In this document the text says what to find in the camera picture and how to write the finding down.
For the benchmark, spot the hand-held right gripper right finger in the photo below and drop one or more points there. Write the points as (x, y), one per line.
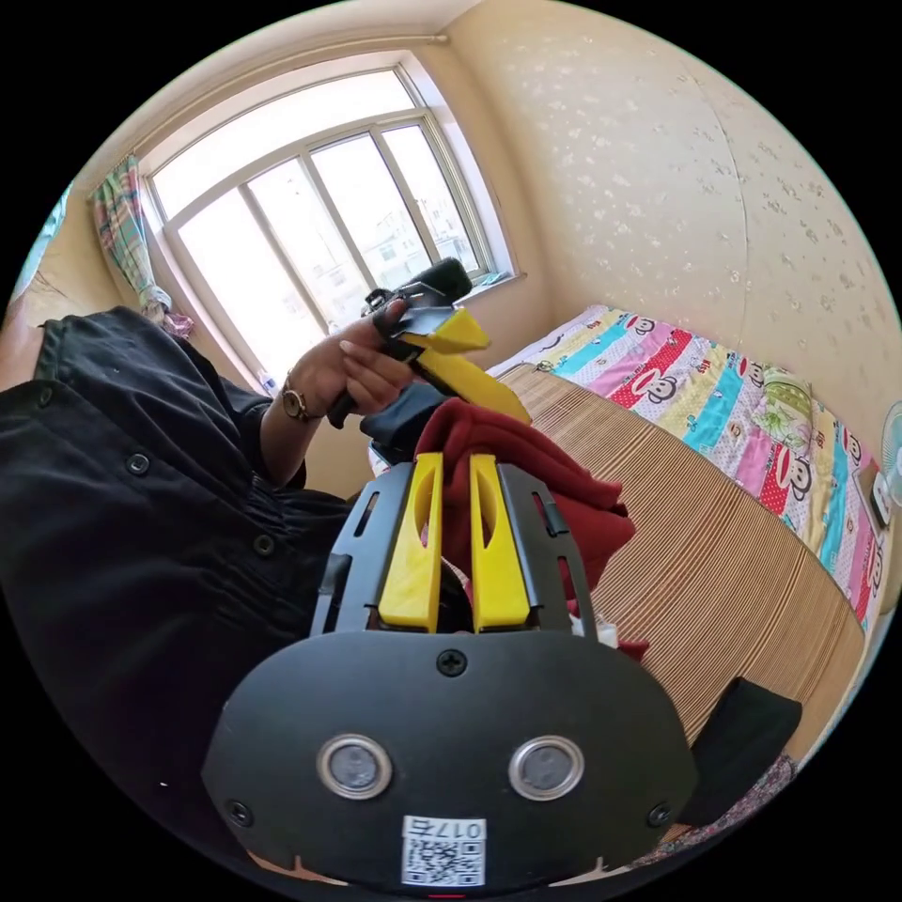
(499, 564)

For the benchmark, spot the checked pastel curtain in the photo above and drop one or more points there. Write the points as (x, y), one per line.
(127, 232)

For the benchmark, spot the person's left hand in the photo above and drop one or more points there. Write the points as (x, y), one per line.
(345, 377)

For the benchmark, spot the person's body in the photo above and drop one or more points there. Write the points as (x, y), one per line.
(141, 564)

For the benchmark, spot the window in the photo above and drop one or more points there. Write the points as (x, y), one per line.
(317, 211)

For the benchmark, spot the pile of clothes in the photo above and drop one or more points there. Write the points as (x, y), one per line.
(747, 740)

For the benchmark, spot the white fan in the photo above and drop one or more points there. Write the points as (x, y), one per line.
(893, 451)

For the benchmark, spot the bed with woven mat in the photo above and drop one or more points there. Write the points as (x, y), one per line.
(705, 564)

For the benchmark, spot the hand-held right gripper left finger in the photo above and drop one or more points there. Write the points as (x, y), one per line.
(412, 557)

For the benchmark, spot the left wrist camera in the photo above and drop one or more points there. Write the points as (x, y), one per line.
(440, 276)

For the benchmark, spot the red long sleeve shirt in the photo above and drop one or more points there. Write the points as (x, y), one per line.
(550, 472)

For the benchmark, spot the green floral pillow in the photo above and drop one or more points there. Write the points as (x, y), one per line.
(786, 405)

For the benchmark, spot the person's left forearm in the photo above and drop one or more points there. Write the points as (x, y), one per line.
(282, 447)

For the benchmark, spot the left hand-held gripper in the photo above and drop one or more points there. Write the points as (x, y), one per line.
(412, 317)

